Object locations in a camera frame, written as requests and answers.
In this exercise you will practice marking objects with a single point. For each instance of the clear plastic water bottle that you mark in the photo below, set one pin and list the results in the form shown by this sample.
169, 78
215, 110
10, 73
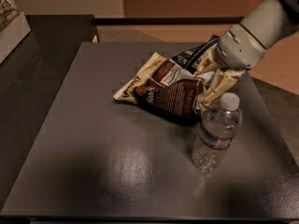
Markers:
219, 126

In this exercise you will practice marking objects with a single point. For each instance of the brown chip bag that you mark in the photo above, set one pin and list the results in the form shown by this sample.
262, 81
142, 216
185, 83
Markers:
163, 88

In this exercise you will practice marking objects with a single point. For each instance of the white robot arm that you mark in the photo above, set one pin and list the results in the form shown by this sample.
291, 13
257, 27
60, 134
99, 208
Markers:
269, 22

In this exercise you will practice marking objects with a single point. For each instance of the blue chip bag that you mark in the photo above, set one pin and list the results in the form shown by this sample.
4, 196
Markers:
188, 58

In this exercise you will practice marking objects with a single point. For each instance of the white box with snacks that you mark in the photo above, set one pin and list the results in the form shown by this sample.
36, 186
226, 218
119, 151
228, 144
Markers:
14, 27

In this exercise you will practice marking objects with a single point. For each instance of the dark side counter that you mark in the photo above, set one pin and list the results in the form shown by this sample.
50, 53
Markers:
30, 78

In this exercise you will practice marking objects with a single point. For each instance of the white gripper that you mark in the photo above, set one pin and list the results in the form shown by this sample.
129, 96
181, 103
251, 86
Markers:
239, 48

